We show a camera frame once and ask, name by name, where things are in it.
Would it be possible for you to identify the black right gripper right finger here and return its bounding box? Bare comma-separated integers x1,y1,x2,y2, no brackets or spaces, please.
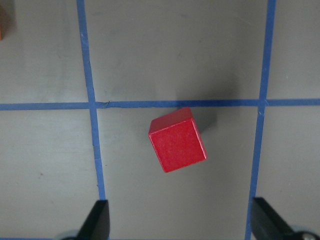
251,197,300,240

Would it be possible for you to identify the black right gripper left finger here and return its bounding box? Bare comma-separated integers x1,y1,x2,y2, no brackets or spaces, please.
75,200,110,240

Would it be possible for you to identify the red wooden block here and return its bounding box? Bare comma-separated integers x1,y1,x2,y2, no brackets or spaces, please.
148,107,208,173

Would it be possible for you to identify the orange wooden block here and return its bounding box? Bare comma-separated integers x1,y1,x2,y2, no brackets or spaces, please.
0,0,16,41

